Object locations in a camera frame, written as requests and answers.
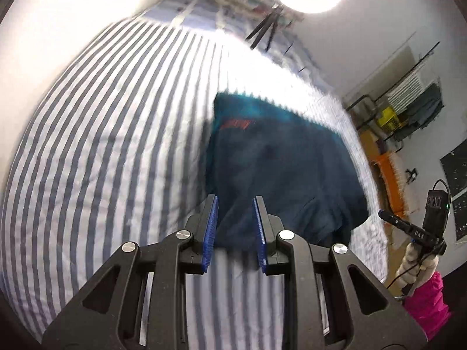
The teal plaid shirt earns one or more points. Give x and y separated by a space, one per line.
284 175

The striped bed sheet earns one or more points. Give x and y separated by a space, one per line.
109 135

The black light tripod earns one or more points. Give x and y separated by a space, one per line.
266 29

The person's right hand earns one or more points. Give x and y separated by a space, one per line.
416 266

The black drying rack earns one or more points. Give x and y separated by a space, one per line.
368 113

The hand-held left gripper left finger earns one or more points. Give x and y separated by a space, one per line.
210 233

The person's right forearm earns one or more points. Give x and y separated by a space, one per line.
427 302

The grey hanging garment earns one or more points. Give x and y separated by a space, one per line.
425 104

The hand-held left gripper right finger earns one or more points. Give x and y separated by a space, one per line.
260 235

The white radiator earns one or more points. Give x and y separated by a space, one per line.
410 87

